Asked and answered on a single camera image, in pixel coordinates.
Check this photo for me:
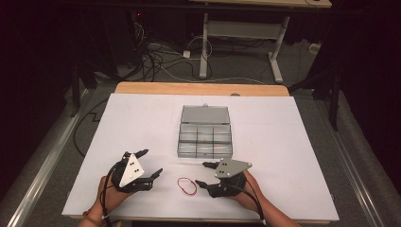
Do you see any red rubber band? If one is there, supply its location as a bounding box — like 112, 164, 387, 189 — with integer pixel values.
177, 177, 199, 197

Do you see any clear grey plastic compartment box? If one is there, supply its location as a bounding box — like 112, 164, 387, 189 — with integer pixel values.
177, 104, 234, 159

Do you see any black metal stand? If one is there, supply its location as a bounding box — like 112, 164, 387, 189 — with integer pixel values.
288, 62, 344, 132
69, 58, 99, 118

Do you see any black device with red light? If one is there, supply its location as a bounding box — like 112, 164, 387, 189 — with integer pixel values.
131, 10, 146, 36

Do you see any white power strip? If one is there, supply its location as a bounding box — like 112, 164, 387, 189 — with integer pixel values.
306, 42, 323, 55

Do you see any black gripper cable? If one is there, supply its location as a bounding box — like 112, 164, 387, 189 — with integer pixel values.
99, 160, 128, 227
226, 183, 268, 225

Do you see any brown wristband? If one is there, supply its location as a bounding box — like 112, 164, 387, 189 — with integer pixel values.
82, 210, 107, 227

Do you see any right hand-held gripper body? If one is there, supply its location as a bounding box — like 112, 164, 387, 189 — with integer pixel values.
207, 158, 253, 199

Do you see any tangle of black floor cables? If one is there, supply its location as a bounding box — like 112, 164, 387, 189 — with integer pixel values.
126, 22, 216, 83

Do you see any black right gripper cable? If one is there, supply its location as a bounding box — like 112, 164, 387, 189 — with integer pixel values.
226, 183, 268, 225

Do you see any person's left hand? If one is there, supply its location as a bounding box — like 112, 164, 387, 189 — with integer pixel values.
95, 175, 137, 216

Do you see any person's right hand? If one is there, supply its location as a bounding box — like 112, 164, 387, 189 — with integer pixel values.
231, 169, 270, 213

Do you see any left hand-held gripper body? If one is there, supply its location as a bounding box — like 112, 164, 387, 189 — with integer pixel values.
111, 150, 155, 194

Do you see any white metal frame desk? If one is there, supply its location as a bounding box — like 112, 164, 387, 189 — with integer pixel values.
190, 0, 334, 85

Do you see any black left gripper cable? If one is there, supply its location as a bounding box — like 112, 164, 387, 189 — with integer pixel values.
99, 160, 128, 227

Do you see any aluminium floor rail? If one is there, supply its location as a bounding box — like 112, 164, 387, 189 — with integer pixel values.
6, 88, 90, 227
315, 94, 386, 227

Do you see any thin black floor cable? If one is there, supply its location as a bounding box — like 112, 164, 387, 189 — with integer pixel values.
73, 97, 110, 159

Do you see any long white floor cable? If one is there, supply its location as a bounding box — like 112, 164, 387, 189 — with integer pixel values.
146, 44, 267, 86

